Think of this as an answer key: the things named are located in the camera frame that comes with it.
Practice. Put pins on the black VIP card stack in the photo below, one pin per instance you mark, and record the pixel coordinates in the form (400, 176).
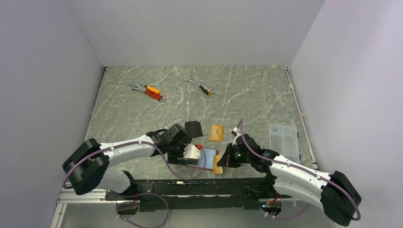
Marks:
(193, 129)

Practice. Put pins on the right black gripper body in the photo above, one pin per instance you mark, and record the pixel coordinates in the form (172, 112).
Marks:
(235, 157)

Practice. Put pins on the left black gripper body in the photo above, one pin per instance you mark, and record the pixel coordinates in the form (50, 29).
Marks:
(177, 151)

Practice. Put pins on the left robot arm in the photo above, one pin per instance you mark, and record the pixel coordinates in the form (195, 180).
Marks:
(89, 167)

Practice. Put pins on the single gold VIP card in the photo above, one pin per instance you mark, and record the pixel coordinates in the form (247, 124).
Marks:
(216, 168)

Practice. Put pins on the orange red adjustable wrench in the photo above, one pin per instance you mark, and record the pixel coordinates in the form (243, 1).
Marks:
(150, 91)

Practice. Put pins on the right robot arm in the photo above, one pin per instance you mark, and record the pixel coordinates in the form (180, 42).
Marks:
(333, 193)

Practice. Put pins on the red leather card holder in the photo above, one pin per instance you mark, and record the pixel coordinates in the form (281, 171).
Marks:
(206, 161)

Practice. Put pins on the orange gold card stack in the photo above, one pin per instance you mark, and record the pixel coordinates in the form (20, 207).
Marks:
(216, 133)

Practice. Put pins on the clear plastic parts box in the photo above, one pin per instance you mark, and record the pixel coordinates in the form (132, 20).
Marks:
(284, 140)

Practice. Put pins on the black aluminium base frame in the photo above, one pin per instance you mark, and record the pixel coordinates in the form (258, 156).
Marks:
(152, 195)

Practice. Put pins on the black yellow handled wrench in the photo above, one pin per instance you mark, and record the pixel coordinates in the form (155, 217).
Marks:
(207, 90)

